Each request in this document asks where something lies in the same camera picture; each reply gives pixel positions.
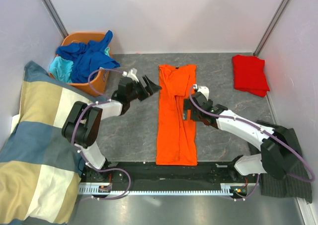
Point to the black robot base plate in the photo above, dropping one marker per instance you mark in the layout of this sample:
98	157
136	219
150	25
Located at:
148	175

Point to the left aluminium frame post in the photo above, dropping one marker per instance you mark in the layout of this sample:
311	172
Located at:
55	17

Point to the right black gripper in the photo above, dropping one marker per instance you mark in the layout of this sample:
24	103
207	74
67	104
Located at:
187	106

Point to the blue t shirt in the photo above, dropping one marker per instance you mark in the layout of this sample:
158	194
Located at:
88	57

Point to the teal t shirt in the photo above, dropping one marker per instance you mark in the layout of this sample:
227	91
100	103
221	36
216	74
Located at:
61	69

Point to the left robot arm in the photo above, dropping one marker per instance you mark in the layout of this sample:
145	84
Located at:
82	124

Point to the folded red t shirt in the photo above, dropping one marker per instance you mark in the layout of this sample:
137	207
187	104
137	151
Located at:
249	75

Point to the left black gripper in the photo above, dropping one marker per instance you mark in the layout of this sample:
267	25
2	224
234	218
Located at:
148	91

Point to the aluminium frame post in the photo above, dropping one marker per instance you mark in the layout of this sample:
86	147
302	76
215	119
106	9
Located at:
271	26
55	17

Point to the orange t shirt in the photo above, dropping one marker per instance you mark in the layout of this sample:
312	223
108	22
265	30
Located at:
176	136

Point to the right aluminium frame post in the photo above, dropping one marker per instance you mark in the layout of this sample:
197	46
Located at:
271	26

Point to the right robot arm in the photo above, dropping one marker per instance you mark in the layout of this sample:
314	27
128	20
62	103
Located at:
255	133

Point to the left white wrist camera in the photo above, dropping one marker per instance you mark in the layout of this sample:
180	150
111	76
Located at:
132	74

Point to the white slotted cable duct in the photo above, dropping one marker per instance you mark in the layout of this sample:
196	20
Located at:
96	189

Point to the dark striped cloth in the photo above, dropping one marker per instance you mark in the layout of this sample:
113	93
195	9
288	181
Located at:
287	176

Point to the blue beige checked pillow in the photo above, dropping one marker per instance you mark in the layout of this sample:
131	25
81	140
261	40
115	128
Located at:
39	168

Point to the orange plastic basket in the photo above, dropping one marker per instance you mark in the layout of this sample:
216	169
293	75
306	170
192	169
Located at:
97	85

